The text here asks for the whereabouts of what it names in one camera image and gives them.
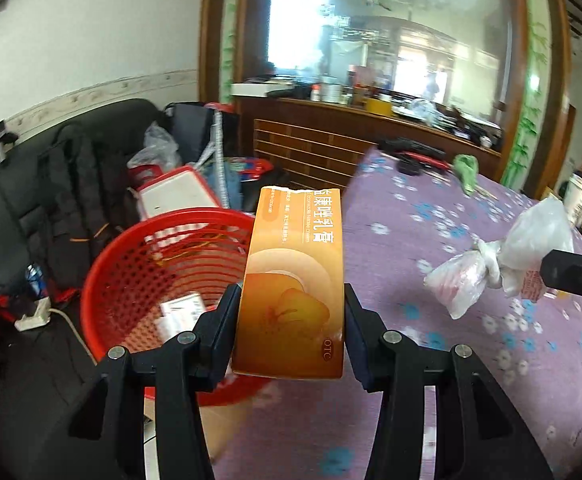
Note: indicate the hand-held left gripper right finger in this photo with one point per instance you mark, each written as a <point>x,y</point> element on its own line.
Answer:
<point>355,330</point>

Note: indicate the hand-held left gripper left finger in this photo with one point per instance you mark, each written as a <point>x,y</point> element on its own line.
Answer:
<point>226,325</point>

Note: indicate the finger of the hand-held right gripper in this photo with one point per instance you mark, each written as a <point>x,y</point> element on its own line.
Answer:
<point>578,275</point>

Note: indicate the white barcode carton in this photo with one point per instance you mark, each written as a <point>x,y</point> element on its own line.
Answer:
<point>181,312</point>

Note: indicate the clear plastic bag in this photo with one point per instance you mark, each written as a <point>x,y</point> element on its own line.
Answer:
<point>536,240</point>
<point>156,147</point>

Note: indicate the orange medicine box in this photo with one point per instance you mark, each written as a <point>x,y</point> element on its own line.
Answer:
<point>293,280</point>

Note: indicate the red plastic basket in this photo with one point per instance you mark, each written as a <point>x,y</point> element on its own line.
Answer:
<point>131,265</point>

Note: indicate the white ceramic jar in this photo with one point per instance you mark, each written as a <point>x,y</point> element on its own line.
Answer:
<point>581,197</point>

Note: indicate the purple floral tablecloth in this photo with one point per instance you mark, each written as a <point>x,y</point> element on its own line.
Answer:
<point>396,260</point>

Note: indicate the white box with red rim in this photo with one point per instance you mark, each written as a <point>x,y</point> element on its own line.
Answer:
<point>181,192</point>

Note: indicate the green cloth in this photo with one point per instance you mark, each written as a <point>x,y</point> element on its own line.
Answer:
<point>465,172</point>

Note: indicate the blue red printed bag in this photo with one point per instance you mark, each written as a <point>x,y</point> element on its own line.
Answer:
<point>246,172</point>

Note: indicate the white pole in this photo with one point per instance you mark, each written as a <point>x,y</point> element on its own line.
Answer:
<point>216,160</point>

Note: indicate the small black case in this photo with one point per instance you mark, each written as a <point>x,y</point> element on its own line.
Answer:
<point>408,167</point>

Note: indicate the black pouch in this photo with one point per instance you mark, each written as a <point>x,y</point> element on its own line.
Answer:
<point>411,146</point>

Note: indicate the white power strip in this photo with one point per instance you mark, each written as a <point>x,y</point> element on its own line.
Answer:
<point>33,315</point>

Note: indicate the black backpack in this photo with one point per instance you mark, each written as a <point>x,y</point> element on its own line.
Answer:
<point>76,195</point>

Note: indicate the black paper bag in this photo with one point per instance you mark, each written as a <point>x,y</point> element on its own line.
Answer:
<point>191,127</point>

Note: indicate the wooden cabinet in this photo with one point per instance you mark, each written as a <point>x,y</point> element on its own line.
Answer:
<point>321,125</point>

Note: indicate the yellow tin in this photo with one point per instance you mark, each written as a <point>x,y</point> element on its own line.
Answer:
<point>378,106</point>

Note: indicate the white flat box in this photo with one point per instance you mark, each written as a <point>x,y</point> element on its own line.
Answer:
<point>253,89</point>

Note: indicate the black sofa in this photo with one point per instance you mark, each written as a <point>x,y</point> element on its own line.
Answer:
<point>1,220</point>

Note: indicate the wood framed glass partition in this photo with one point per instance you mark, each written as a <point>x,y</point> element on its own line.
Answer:
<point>321,10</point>

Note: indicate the green bamboo wall decal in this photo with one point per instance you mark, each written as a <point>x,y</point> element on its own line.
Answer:
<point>528,110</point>

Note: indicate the black wall plug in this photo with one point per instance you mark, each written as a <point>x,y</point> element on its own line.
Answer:
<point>2,140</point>

